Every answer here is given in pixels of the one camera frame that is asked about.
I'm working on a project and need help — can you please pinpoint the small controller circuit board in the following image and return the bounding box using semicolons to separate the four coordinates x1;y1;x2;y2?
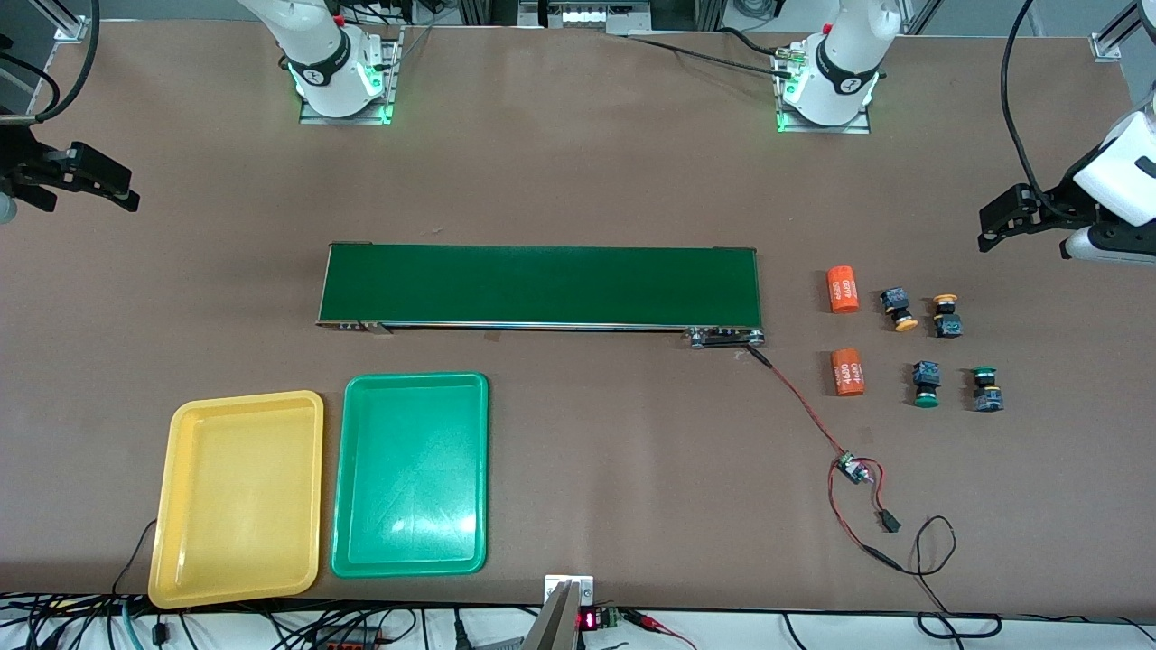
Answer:
835;453;879;488

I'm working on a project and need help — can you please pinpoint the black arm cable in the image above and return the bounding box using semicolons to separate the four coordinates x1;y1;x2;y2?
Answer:
1001;0;1085;218
0;0;98;123

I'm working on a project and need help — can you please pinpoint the green plastic tray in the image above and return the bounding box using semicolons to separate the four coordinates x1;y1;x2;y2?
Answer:
330;371;490;579

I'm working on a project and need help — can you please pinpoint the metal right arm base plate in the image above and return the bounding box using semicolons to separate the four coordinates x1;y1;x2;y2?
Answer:
298;25;403;125

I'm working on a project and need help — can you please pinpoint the yellow plastic tray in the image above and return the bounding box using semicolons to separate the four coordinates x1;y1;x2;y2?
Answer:
147;390;325;610

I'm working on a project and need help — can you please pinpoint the red and black wire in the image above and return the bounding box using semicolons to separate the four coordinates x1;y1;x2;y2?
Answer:
745;346;904;571

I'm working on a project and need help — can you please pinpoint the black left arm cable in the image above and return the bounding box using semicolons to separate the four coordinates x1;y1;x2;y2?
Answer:
1001;0;1085;218

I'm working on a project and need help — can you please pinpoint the black base power cable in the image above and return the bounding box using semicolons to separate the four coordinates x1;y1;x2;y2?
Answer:
628;27;805;80

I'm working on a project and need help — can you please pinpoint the green push button switch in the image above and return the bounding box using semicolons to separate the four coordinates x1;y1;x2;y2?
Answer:
910;360;942;409
971;366;1005;414

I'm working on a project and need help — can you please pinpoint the thin black looped cable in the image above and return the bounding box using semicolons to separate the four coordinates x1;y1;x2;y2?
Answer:
862;516;1003;640

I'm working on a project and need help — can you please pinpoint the orange printed cylinder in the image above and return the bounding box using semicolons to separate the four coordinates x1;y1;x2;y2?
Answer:
831;348;867;396
827;265;860;314

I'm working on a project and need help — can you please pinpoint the white box device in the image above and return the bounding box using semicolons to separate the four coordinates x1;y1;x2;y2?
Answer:
540;0;651;33

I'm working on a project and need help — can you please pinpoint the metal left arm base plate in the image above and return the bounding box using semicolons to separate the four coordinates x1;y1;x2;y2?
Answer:
775;45;872;135

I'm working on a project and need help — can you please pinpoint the aluminium frame profile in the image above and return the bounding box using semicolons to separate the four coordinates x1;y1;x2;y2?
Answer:
54;0;100;42
1091;0;1156;62

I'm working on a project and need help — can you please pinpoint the grey metal camera mount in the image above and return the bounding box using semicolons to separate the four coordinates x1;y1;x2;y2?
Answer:
524;574;595;650

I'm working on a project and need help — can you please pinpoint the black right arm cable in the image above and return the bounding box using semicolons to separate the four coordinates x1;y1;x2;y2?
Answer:
0;0;98;123

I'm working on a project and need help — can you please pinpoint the red clip lead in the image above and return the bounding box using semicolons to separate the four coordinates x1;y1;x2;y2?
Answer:
623;609;696;650

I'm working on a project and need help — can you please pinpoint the green conveyor belt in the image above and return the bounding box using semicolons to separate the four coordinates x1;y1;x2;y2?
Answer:
316;241;767;349

